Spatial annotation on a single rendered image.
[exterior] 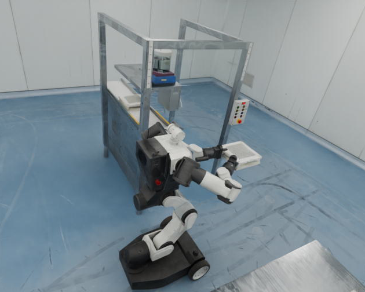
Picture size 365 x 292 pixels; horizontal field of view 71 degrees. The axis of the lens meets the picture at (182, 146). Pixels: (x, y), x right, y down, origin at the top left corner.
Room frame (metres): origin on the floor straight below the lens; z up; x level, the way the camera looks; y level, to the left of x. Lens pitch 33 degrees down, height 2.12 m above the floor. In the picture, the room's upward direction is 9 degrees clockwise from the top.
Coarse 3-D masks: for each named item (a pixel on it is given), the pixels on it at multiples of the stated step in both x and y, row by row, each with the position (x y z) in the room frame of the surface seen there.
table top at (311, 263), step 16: (288, 256) 0.94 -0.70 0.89; (304, 256) 0.96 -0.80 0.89; (320, 256) 0.98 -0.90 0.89; (256, 272) 0.81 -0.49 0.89; (272, 272) 0.83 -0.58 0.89; (288, 272) 0.84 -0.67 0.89; (304, 272) 0.86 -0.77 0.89; (320, 272) 0.87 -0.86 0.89; (336, 272) 0.89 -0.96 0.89; (224, 288) 0.70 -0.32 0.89; (240, 288) 0.71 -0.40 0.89; (256, 288) 0.73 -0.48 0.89; (272, 288) 0.74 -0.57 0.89; (288, 288) 0.75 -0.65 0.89; (304, 288) 0.77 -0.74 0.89; (320, 288) 0.78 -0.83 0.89; (336, 288) 0.80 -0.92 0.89; (352, 288) 0.81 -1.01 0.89
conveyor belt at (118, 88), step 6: (108, 84) 2.96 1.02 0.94; (114, 84) 2.99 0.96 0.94; (120, 84) 3.02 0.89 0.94; (114, 90) 2.79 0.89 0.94; (120, 90) 2.82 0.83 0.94; (126, 90) 2.85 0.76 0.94; (132, 114) 2.27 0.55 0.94; (138, 114) 2.29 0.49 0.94; (150, 114) 2.33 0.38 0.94; (138, 120) 2.17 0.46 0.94; (150, 120) 2.21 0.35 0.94; (156, 120) 2.23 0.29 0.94; (150, 126) 2.08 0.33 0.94
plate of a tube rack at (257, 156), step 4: (224, 144) 1.76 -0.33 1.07; (228, 144) 1.77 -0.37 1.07; (232, 144) 1.78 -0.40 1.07; (244, 144) 1.81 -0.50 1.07; (224, 152) 1.66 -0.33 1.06; (228, 152) 1.64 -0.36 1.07; (252, 152) 1.70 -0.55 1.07; (256, 152) 1.71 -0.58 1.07; (252, 156) 1.64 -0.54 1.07; (256, 156) 1.65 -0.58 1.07; (260, 156) 1.66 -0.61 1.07; (240, 160) 1.56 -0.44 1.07; (244, 160) 1.57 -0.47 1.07; (248, 160) 1.58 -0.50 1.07; (252, 160) 1.61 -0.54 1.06; (240, 164) 1.54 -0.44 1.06
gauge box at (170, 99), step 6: (162, 90) 2.14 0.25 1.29; (168, 90) 2.07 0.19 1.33; (180, 90) 2.09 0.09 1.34; (162, 96) 2.14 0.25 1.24; (168, 96) 2.06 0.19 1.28; (174, 96) 2.06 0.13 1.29; (162, 102) 2.13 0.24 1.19; (168, 102) 2.05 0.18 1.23; (174, 102) 2.06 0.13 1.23; (168, 108) 2.04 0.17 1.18; (174, 108) 2.07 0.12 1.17
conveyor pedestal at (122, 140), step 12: (108, 108) 2.88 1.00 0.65; (108, 120) 2.89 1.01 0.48; (120, 120) 2.55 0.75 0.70; (108, 132) 2.90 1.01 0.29; (120, 132) 2.55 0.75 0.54; (132, 132) 2.26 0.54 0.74; (120, 144) 2.55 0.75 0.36; (132, 144) 2.25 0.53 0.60; (120, 156) 2.57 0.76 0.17; (132, 156) 2.24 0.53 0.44; (132, 168) 2.23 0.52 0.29; (132, 180) 2.24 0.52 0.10
